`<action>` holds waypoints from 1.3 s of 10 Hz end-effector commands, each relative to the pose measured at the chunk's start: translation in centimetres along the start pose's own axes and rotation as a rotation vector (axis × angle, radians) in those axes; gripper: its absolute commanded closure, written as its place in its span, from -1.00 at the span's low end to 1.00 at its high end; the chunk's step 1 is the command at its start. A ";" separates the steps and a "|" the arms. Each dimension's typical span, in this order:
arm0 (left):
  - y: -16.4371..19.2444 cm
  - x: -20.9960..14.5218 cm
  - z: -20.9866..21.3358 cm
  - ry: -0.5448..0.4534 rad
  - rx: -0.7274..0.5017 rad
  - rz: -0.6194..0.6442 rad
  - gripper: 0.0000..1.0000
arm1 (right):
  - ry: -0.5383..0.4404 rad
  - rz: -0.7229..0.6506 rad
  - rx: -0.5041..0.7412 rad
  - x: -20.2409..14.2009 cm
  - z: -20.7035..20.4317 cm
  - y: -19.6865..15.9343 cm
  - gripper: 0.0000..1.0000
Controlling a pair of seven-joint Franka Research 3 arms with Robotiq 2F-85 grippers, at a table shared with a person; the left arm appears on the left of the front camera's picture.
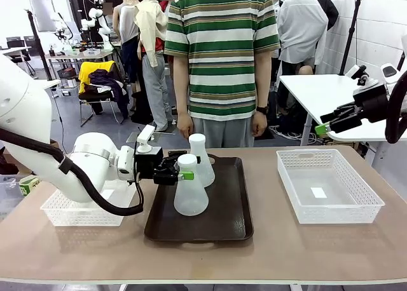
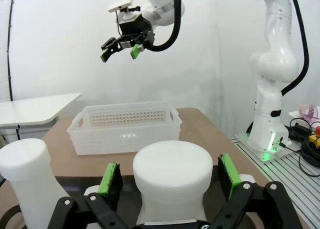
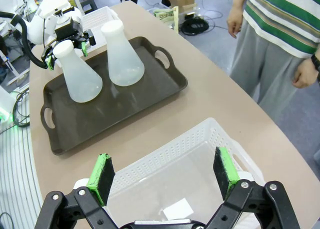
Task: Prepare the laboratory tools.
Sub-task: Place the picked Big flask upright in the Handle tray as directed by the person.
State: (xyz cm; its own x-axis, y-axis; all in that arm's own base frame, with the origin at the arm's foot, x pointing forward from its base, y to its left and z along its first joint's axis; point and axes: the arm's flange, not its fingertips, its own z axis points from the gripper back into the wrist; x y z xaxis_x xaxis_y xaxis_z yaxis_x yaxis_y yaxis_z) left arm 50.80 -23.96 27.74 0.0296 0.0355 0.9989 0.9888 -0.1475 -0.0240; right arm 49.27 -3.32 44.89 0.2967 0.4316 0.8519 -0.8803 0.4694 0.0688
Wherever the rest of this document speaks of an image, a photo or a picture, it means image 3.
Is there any person's right hand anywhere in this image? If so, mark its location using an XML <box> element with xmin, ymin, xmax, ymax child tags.
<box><xmin>226</xmin><ymin>8</ymin><xmax>246</xmax><ymax>39</ymax></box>

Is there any black floor cable bundle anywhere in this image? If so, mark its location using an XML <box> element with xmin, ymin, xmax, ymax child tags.
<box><xmin>12</xmin><ymin>90</ymin><xmax>31</xmax><ymax>128</ymax></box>

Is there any green white carton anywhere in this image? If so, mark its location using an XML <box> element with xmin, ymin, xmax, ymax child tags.
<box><xmin>152</xmin><ymin>5</ymin><xmax>180</xmax><ymax>35</ymax></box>

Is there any black wristwatch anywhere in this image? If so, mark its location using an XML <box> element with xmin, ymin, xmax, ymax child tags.
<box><xmin>310</xmin><ymin>52</ymin><xmax>320</xmax><ymax>72</ymax></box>

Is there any white paper label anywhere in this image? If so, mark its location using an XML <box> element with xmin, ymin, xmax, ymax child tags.
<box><xmin>161</xmin><ymin>198</ymin><xmax>194</xmax><ymax>221</ymax></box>

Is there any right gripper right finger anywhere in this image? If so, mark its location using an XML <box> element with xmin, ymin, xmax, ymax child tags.
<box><xmin>204</xmin><ymin>146</ymin><xmax>301</xmax><ymax>229</ymax></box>

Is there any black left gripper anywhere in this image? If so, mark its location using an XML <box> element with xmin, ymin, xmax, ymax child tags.
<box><xmin>41</xmin><ymin>17</ymin><xmax>97</xmax><ymax>71</ymax></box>

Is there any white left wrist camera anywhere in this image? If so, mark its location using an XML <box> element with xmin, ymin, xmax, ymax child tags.
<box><xmin>36</xmin><ymin>0</ymin><xmax>73</xmax><ymax>18</ymax></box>

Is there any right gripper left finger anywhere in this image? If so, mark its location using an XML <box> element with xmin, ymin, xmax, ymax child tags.
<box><xmin>34</xmin><ymin>153</ymin><xmax>118</xmax><ymax>229</ymax></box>

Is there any dark brown plastic tray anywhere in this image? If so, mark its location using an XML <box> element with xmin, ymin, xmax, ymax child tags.
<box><xmin>39</xmin><ymin>36</ymin><xmax>189</xmax><ymax>156</ymax></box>

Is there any person's left hand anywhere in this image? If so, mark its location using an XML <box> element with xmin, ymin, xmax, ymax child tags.
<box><xmin>291</xmin><ymin>59</ymin><xmax>320</xmax><ymax>89</ymax></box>

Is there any green striped t-shirt torso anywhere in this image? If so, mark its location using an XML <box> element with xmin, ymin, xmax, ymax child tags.
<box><xmin>242</xmin><ymin>0</ymin><xmax>320</xmax><ymax>58</ymax></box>

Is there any white perforated plastic basket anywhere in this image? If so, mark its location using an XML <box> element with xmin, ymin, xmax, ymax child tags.
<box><xmin>73</xmin><ymin>117</ymin><xmax>266</xmax><ymax>229</ymax></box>
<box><xmin>79</xmin><ymin>5</ymin><xmax>118</xmax><ymax>46</ymax></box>

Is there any translucent white conical flask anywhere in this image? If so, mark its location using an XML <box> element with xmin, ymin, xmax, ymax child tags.
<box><xmin>53</xmin><ymin>40</ymin><xmax>104</xmax><ymax>104</ymax></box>
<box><xmin>100</xmin><ymin>20</ymin><xmax>146</xmax><ymax>87</ymax></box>

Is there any white device with green light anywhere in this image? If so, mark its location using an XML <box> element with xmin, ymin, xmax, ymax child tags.
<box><xmin>0</xmin><ymin>85</ymin><xmax>16</xmax><ymax>127</ymax></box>

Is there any person's right forearm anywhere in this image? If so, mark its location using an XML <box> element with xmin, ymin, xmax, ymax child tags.
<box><xmin>228</xmin><ymin>0</ymin><xmax>252</xmax><ymax>14</ymax></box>

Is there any black coiled floor cable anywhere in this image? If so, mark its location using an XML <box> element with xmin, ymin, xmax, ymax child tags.
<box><xmin>180</xmin><ymin>16</ymin><xmax>210</xmax><ymax>36</ymax></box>

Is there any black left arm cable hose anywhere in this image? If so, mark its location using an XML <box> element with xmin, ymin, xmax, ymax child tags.
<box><xmin>0</xmin><ymin>11</ymin><xmax>49</xmax><ymax>70</ymax></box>

